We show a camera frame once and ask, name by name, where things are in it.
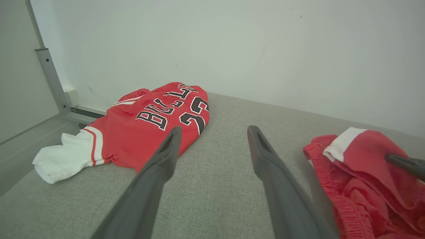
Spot grey metal frame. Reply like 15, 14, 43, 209
26, 0, 107, 129

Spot small white wall box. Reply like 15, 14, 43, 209
64, 88, 80, 107

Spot red shorts with white trim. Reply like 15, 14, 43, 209
303, 127, 425, 239

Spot red Bulls 23 jersey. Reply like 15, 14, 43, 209
32, 82, 210, 184

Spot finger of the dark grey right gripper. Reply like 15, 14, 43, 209
385, 154, 425, 182

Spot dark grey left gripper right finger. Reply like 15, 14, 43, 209
247, 125, 338, 239

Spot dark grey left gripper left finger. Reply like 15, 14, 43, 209
90, 126, 182, 239

